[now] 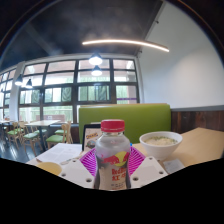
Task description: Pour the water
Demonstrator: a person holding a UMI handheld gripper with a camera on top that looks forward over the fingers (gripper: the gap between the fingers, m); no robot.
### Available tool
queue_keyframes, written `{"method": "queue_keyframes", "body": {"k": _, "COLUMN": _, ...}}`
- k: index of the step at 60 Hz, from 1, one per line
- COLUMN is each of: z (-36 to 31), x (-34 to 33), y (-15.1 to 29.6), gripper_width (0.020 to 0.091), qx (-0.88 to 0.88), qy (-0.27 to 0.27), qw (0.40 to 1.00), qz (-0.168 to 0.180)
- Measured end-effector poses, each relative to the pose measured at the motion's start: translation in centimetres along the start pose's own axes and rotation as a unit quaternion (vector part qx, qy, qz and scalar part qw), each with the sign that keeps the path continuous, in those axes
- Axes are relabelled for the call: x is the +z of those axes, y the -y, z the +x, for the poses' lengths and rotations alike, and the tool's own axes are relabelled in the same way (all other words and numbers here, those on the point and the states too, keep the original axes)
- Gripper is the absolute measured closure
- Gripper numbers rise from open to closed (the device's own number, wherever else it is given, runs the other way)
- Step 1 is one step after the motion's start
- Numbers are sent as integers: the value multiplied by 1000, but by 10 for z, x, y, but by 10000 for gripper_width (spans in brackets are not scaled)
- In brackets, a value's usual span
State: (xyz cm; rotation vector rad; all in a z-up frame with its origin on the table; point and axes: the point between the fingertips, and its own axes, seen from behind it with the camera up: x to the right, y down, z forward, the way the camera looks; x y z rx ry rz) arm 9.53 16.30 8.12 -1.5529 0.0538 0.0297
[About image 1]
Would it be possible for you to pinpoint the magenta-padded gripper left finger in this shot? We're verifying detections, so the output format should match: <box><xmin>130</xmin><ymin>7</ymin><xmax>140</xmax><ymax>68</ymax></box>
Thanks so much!
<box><xmin>58</xmin><ymin>147</ymin><xmax>98</xmax><ymax>189</ymax></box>

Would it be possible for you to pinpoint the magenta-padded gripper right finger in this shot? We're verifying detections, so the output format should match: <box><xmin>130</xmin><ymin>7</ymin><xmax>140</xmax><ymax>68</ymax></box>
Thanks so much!
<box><xmin>127</xmin><ymin>145</ymin><xmax>170</xmax><ymax>190</ymax></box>

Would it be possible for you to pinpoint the clear red-capped drink bottle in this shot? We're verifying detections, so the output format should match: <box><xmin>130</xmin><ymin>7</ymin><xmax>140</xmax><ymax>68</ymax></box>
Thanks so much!
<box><xmin>94</xmin><ymin>118</ymin><xmax>132</xmax><ymax>192</ymax></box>

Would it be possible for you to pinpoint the white footed bowl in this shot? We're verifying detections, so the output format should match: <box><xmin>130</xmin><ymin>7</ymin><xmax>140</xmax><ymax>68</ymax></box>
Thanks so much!
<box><xmin>138</xmin><ymin>130</ymin><xmax>184</xmax><ymax>161</ymax></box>

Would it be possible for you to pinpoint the white paper sheet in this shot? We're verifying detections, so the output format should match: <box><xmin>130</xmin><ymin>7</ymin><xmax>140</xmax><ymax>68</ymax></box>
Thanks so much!
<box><xmin>34</xmin><ymin>142</ymin><xmax>84</xmax><ymax>165</ymax></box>

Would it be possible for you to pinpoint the black-framed picture sign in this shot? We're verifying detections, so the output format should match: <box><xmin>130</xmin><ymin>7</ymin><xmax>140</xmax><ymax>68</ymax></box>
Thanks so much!
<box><xmin>81</xmin><ymin>123</ymin><xmax>103</xmax><ymax>153</ymax></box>

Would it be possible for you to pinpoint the group of green-seated wooden chairs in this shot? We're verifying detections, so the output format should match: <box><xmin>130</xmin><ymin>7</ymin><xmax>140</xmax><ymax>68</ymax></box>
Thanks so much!
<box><xmin>6</xmin><ymin>120</ymin><xmax>74</xmax><ymax>151</ymax></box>

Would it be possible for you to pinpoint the green upholstered bench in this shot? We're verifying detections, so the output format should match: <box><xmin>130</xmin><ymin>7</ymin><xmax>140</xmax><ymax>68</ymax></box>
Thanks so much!
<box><xmin>78</xmin><ymin>103</ymin><xmax>172</xmax><ymax>145</ymax></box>

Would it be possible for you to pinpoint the wooden dining table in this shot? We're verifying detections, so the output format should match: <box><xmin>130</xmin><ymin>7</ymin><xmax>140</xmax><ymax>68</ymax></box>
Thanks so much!
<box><xmin>24</xmin><ymin>119</ymin><xmax>63</xmax><ymax>128</ymax></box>

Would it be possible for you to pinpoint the group of pendant lamps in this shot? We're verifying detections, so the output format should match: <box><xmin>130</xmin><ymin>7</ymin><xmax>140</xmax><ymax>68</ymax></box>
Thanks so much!
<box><xmin>14</xmin><ymin>53</ymin><xmax>104</xmax><ymax>90</ymax></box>

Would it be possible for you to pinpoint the long linear ceiling light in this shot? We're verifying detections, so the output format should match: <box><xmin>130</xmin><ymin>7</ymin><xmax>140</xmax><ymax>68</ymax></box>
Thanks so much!
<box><xmin>81</xmin><ymin>38</ymin><xmax>170</xmax><ymax>53</ymax></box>

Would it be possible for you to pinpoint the dark-framed window wall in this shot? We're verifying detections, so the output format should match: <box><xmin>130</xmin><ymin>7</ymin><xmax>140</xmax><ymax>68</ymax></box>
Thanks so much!
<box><xmin>0</xmin><ymin>58</ymin><xmax>139</xmax><ymax>124</ymax></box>

